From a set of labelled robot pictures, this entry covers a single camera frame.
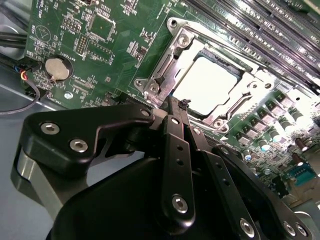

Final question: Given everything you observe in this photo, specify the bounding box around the silver topped CPU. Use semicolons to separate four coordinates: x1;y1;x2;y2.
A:
172;56;245;117

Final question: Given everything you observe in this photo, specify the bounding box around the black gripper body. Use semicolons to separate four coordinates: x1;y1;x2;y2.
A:
49;154;234;240

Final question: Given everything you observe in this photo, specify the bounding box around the metal socket cover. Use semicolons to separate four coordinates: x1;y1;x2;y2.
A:
149;27;276;126

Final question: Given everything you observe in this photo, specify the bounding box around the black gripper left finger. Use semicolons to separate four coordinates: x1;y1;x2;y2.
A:
9;95;197;230

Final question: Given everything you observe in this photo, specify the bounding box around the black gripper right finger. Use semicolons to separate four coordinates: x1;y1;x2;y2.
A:
177;98;316;240

